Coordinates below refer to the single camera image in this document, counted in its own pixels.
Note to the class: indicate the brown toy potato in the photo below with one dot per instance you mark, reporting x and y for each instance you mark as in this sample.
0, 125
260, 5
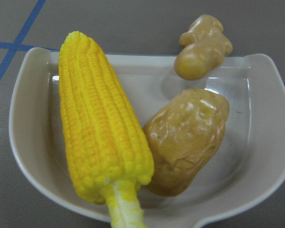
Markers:
183, 136

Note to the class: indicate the yellow toy corn cob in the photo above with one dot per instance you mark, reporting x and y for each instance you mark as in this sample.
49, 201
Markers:
107, 153

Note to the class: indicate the tan toy ginger root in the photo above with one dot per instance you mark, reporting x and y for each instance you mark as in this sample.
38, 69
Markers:
204, 48

